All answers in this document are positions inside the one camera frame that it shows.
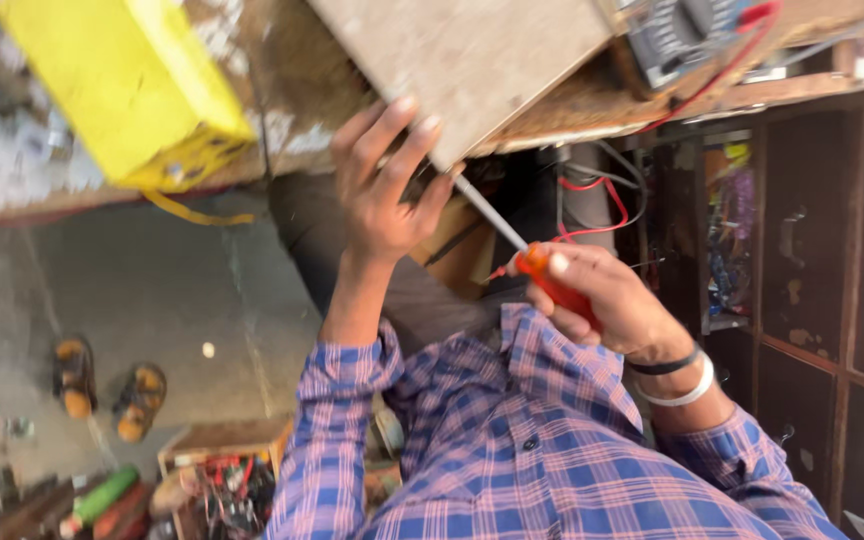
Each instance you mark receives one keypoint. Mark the person's left hand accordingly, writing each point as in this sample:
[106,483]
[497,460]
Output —
[376,214]

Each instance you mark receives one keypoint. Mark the person's right hand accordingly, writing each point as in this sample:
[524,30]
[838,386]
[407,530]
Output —
[619,307]

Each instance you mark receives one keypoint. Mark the grey metal casing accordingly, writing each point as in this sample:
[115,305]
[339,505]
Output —
[469,67]

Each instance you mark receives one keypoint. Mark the black wristband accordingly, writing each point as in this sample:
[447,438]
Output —
[664,366]

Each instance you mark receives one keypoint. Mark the brown cardboard box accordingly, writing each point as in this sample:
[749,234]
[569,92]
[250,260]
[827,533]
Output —
[462,251]

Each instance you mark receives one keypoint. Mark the white bangle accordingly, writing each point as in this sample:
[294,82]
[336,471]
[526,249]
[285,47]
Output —
[683,394]

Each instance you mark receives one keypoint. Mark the grey pipe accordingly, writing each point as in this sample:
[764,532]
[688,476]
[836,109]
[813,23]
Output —
[589,202]

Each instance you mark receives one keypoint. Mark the shelf of colourful parts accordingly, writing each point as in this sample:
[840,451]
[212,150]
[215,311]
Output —
[728,232]

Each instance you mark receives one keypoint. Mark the blue plaid shirt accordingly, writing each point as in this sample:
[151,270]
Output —
[522,450]

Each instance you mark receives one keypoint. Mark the dark wooden shelf unit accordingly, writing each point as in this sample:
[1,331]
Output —
[829,300]

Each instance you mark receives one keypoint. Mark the red multimeter lead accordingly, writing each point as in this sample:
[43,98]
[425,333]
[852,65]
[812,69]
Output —
[724,67]

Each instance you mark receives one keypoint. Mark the grey multimeter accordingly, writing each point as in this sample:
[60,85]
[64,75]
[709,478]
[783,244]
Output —
[683,37]

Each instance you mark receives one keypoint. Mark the yellow box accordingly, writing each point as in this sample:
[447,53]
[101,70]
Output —
[124,82]

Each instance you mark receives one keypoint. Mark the wooden crate of parts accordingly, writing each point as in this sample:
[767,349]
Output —
[222,480]

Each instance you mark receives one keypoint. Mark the green bottle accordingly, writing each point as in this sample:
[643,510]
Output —
[106,495]

